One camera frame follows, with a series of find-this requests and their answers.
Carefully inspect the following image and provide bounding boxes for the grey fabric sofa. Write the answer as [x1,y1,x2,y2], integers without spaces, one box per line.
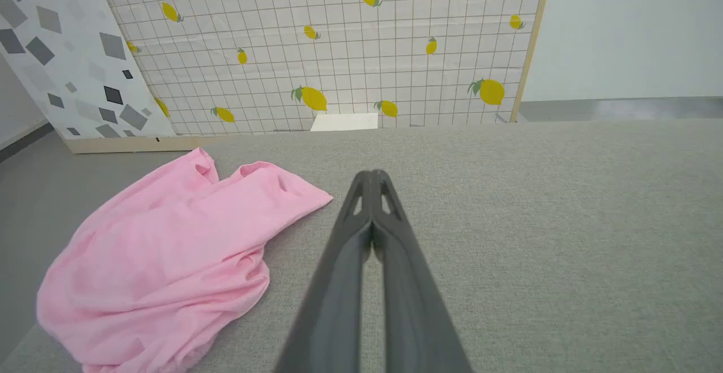
[0,119,723,373]

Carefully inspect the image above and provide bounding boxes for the pink garment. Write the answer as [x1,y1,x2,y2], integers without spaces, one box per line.
[37,147,334,373]

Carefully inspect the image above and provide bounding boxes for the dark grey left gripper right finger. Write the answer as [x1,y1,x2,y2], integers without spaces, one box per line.
[372,169,473,373]

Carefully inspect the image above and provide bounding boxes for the grey terrazzo pattern panel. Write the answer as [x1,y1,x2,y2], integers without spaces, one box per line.
[0,0,177,140]

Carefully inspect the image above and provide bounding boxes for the light wooden base board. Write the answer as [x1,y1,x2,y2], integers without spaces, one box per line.
[62,135,238,154]

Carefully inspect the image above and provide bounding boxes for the lemon print grid panel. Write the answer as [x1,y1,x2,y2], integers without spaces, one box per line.
[97,0,555,136]

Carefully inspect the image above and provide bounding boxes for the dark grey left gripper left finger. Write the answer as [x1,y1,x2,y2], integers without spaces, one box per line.
[274,170,373,373]

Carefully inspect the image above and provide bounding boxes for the white rectangular block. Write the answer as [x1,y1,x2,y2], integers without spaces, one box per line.
[310,113,380,132]

